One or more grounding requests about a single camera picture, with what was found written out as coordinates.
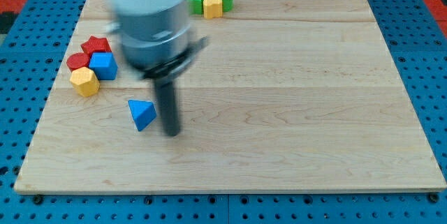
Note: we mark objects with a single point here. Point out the red star block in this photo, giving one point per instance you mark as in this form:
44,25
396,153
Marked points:
94,45

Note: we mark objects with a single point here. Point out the yellow hexagon block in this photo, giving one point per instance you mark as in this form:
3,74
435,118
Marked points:
85,81

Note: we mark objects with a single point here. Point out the blue pentagon block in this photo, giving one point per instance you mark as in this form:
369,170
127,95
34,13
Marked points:
104,65

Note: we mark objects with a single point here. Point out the light wooden board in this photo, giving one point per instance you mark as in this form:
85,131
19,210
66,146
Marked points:
289,96

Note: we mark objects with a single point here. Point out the green star block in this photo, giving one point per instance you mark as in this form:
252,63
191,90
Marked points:
196,7

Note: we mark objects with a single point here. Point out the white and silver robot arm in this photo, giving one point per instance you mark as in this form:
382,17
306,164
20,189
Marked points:
156,38

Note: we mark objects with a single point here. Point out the red cylinder block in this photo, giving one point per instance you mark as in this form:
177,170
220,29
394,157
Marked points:
78,60

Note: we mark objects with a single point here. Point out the blue triangle block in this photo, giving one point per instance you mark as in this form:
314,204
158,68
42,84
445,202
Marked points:
143,113

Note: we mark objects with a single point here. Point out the yellow heart block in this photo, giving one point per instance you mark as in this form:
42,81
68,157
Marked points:
212,9

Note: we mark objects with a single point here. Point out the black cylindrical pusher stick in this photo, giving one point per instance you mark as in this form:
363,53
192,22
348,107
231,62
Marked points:
167,104

